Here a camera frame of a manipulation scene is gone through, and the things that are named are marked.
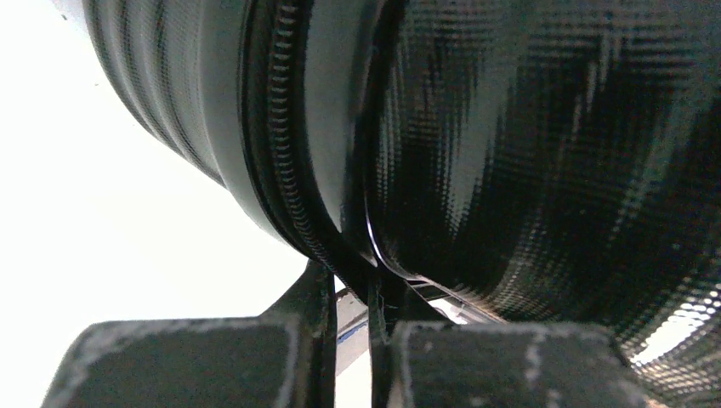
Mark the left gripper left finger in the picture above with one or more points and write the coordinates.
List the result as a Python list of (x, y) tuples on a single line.
[(284, 357)]

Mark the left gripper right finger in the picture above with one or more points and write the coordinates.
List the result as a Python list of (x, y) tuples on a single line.
[(422, 359)]

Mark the black ribbed hard-shell suitcase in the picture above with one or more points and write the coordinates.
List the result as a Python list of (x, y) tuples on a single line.
[(536, 160)]

